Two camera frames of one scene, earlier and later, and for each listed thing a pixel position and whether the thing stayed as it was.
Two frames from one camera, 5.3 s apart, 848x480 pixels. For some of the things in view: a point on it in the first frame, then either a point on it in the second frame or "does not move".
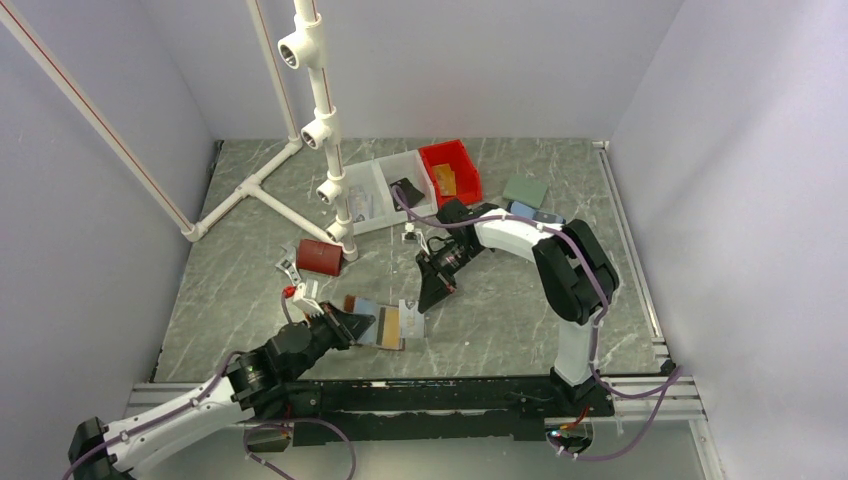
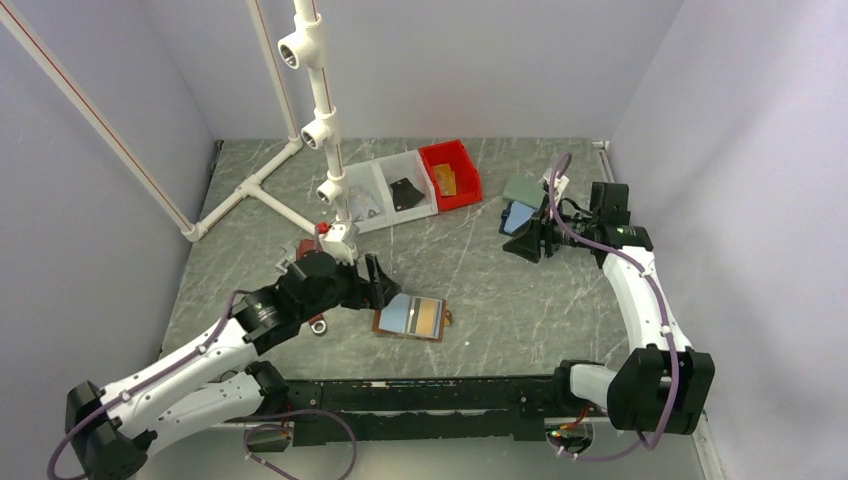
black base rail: [333, 411] does not move
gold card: [388, 327] → [427, 317]
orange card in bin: [446, 179] does not move
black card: [412, 194] does not move
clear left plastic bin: [367, 200] does not move
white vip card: [411, 320] → [360, 204]
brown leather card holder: [384, 333] → [415, 316]
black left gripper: [352, 324] → [383, 287]
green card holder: [525, 190] does not move
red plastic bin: [455, 174] does not move
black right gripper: [436, 285] → [528, 244]
